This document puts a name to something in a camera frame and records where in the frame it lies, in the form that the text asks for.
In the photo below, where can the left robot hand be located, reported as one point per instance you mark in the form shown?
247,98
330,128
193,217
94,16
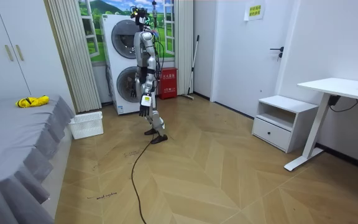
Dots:
145,104

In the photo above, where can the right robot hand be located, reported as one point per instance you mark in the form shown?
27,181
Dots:
133,93

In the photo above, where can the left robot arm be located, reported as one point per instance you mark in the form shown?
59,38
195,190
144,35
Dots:
150,56

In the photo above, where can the robot legs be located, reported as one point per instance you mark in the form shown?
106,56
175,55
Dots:
154,117

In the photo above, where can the red metal box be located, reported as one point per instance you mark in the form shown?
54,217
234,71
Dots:
168,84

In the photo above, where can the white washing machine tower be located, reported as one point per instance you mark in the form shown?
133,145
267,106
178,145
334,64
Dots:
117,62

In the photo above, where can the robot body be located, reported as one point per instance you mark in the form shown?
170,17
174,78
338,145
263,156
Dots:
139,46

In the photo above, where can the white plastic laundry basket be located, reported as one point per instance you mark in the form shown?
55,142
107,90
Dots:
87,126

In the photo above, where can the narrow white pleated curtain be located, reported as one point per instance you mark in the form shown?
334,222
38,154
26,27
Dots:
183,46

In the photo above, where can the wide white pleated curtain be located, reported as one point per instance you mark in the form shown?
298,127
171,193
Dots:
73,56

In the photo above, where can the yellow crumpled garment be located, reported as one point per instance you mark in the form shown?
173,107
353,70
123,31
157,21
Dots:
33,101

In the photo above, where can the white room door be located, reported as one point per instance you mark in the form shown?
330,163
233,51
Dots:
244,62

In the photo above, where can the grey bed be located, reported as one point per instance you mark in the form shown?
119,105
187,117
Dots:
8,140

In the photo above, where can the white wardrobe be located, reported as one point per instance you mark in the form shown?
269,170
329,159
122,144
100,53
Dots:
2,46

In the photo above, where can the white bedside cabinet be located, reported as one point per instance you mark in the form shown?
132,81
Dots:
286,107

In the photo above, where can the paper sign with yellow labels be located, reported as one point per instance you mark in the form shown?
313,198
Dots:
254,11

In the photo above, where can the black desk control box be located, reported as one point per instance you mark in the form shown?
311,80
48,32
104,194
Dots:
333,100

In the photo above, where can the white standing desk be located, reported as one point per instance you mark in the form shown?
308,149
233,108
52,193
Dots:
337,87

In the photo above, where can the landscape window wall poster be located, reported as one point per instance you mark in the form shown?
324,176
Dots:
110,6

